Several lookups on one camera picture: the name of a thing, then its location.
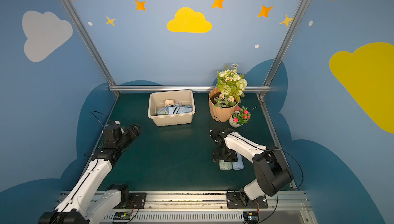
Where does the white pot with pink flowers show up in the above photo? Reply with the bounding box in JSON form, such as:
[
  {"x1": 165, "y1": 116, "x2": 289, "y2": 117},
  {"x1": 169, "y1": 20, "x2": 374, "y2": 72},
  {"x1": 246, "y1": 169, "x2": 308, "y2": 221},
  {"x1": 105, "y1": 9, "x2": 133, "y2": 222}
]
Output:
[{"x1": 229, "y1": 106, "x2": 251, "y2": 128}]

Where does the circuit board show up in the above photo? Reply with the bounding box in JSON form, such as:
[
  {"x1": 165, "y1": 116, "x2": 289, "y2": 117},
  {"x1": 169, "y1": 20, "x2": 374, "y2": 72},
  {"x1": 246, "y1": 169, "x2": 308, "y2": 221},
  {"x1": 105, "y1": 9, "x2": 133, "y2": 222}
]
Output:
[
  {"x1": 243, "y1": 212, "x2": 259, "y2": 224},
  {"x1": 112, "y1": 212, "x2": 132, "y2": 222}
]

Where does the orange pot with green flowers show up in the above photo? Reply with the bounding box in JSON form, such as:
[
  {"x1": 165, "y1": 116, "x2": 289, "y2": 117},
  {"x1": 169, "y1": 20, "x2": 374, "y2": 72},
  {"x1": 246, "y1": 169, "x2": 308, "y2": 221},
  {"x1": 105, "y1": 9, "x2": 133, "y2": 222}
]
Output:
[{"x1": 209, "y1": 63, "x2": 248, "y2": 122}]

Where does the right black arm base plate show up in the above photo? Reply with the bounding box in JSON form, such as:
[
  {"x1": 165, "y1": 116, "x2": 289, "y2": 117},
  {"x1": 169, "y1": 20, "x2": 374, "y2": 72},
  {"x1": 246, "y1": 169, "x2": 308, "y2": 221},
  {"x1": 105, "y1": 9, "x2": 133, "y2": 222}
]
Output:
[{"x1": 226, "y1": 191, "x2": 268, "y2": 209}]

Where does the pale blue umbrella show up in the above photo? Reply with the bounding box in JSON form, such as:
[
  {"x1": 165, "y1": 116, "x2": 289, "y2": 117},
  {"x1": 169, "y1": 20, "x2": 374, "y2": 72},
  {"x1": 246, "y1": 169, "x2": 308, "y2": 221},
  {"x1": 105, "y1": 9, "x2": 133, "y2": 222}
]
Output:
[{"x1": 166, "y1": 105, "x2": 193, "y2": 115}]

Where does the pale green umbrella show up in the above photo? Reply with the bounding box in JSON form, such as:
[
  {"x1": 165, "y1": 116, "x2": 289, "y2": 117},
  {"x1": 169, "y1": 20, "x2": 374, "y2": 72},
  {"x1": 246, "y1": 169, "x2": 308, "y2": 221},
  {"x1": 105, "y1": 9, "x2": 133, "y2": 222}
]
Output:
[{"x1": 219, "y1": 160, "x2": 233, "y2": 171}]

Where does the aluminium back frame bar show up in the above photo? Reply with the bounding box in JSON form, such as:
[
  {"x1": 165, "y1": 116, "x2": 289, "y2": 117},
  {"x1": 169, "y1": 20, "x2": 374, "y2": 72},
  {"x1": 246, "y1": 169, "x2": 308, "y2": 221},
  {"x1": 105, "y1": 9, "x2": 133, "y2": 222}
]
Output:
[{"x1": 109, "y1": 84, "x2": 271, "y2": 93}]

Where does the mint green umbrella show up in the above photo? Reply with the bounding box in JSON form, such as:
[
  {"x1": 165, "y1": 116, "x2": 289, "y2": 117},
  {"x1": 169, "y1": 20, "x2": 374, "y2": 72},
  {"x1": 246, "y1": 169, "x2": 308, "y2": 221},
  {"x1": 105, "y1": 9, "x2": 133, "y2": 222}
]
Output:
[{"x1": 157, "y1": 107, "x2": 168, "y2": 115}]

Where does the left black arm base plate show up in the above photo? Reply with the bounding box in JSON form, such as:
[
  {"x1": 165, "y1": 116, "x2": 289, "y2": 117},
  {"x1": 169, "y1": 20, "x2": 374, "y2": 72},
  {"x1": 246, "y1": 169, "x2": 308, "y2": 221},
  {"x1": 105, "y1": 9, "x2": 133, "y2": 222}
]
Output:
[{"x1": 114, "y1": 192, "x2": 147, "y2": 209}]

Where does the beige striped umbrella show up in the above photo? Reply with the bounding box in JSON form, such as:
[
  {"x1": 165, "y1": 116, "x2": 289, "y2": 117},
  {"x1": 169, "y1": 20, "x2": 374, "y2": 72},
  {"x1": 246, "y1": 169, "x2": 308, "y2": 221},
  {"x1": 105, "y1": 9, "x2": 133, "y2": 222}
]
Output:
[{"x1": 165, "y1": 99, "x2": 175, "y2": 107}]

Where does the aluminium rail front frame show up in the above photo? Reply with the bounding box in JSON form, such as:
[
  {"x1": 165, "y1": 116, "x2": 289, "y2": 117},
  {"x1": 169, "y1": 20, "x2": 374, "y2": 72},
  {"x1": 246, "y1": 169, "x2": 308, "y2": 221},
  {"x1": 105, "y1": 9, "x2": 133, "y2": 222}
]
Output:
[{"x1": 47, "y1": 190, "x2": 318, "y2": 224}]

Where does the beige plastic storage box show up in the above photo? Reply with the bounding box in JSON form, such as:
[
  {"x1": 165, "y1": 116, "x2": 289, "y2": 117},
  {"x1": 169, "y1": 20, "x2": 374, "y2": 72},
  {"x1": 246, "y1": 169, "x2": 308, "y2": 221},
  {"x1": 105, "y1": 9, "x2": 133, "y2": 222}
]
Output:
[{"x1": 148, "y1": 90, "x2": 196, "y2": 126}]

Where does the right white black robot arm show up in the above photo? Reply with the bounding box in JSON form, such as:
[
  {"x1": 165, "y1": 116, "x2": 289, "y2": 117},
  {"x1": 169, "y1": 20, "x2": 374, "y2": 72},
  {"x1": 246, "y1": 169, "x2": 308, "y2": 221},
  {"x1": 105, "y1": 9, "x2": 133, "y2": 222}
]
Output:
[{"x1": 209, "y1": 129, "x2": 293, "y2": 204}]

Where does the left circuit board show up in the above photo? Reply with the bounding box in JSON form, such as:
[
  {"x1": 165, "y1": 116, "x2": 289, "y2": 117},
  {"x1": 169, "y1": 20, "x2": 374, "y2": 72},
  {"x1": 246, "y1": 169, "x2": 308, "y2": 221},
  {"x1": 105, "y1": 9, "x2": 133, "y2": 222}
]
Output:
[{"x1": 112, "y1": 212, "x2": 132, "y2": 222}]

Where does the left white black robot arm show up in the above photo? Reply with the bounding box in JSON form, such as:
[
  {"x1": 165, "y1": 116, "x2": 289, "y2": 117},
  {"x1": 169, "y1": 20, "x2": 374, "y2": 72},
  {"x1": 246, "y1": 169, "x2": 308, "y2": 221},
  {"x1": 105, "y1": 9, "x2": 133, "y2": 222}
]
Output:
[{"x1": 38, "y1": 123, "x2": 141, "y2": 224}]

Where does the right circuit board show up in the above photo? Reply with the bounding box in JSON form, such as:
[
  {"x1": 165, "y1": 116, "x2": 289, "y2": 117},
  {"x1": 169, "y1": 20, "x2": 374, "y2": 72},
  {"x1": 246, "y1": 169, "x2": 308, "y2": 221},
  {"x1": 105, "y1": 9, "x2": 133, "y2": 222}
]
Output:
[{"x1": 243, "y1": 212, "x2": 259, "y2": 224}]

